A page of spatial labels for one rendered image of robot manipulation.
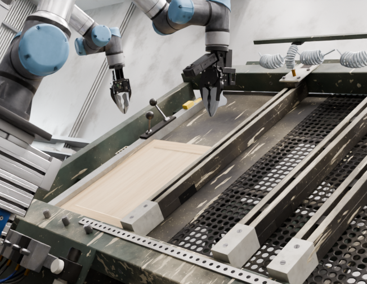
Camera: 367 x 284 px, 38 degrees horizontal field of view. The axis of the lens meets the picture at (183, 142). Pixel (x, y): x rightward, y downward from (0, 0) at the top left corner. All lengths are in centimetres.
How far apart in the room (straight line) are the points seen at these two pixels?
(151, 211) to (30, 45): 71
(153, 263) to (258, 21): 577
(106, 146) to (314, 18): 438
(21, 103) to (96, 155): 110
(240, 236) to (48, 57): 69
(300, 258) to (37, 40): 83
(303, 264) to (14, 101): 84
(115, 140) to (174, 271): 119
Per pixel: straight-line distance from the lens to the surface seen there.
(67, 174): 244
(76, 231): 187
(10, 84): 147
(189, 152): 217
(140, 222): 175
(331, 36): 227
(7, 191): 146
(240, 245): 148
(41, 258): 183
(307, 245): 140
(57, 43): 136
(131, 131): 263
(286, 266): 135
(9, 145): 145
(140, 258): 160
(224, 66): 166
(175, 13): 158
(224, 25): 164
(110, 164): 228
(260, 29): 697
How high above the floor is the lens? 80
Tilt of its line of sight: 14 degrees up
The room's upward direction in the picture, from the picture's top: 22 degrees clockwise
